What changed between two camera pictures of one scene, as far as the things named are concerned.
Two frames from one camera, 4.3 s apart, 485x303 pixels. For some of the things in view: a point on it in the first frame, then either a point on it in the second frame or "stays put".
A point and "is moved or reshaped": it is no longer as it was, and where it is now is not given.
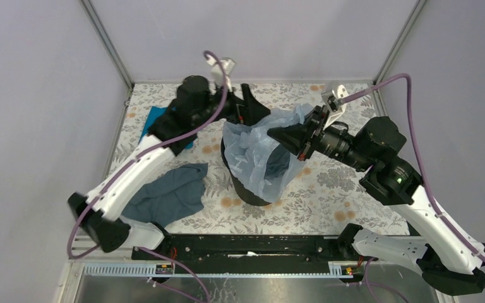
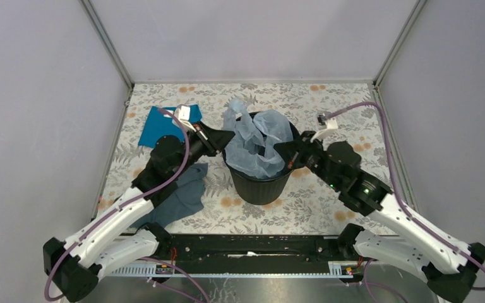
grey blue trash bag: [167, 195] stays put
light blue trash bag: [263, 165] is moved or reshaped
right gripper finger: [293, 137] -> [289, 150]
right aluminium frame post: [419, 7] stays put
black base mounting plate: [245, 253] stays put
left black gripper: [249, 113] -> [218, 139]
